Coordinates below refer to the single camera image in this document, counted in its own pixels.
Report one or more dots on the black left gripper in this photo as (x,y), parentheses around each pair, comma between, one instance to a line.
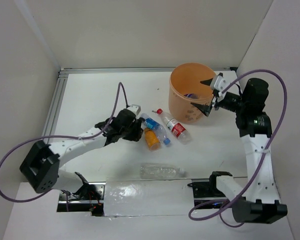
(136,134)

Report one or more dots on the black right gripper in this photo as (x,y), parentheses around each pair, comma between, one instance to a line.
(205,109)

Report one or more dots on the orange juice bottle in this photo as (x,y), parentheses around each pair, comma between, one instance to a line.
(151,140)

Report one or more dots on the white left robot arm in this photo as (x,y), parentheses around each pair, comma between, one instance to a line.
(42,165)

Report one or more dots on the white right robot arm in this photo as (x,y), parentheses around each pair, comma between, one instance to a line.
(260,202)

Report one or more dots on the orange plastic bin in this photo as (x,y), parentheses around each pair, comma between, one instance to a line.
(185,88)

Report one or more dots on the blue label plastic bottle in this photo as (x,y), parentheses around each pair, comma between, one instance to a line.
(157,128)

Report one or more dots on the red label plastic bottle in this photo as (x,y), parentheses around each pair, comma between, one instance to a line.
(174,126)

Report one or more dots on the clear label-free plastic bottle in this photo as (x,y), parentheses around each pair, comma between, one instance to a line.
(160,171)

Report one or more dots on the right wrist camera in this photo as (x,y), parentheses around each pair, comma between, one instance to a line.
(218,84)

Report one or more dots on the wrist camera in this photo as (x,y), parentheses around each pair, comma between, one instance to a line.
(136,109)
(218,84)

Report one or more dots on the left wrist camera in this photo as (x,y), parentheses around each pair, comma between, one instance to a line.
(136,109)

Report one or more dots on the aluminium frame rail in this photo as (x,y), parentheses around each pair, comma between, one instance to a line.
(84,97)

